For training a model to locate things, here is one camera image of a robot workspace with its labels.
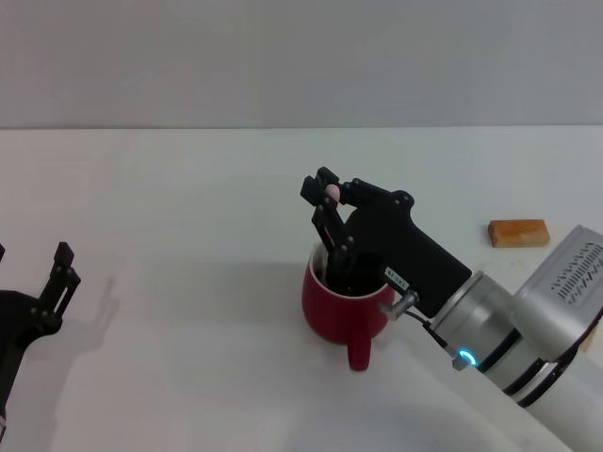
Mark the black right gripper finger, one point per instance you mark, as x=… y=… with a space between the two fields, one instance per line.
x=367 y=193
x=330 y=230

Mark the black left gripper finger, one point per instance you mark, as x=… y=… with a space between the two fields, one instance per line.
x=2 y=253
x=63 y=268

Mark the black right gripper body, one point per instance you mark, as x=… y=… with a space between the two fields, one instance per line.
x=400 y=235

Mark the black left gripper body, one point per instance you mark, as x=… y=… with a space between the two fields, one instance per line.
x=14 y=320

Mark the red ceramic cup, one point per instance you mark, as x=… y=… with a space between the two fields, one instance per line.
x=330 y=315

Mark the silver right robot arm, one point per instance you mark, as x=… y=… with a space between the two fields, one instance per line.
x=490 y=320

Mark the dark brown coffee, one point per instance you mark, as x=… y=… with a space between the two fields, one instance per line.
x=366 y=282

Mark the orange brown wooden block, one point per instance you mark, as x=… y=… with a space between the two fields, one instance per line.
x=516 y=233

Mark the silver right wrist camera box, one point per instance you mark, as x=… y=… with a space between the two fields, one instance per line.
x=565 y=278

